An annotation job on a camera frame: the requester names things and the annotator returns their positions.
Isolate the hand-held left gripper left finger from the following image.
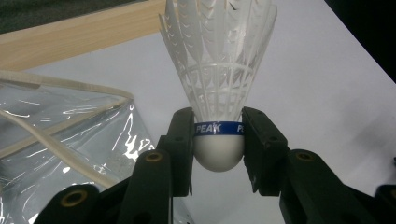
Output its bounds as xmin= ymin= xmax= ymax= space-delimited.
xmin=157 ymin=106 xmax=195 ymax=198

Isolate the white shuttlecock blue band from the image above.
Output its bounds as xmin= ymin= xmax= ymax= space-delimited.
xmin=158 ymin=0 xmax=278 ymax=173

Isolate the clear plastic bag beige trim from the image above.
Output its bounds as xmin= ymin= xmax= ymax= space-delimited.
xmin=0 ymin=69 xmax=194 ymax=224

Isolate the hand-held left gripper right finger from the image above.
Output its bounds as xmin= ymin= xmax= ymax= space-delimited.
xmin=242 ymin=106 xmax=290 ymax=197

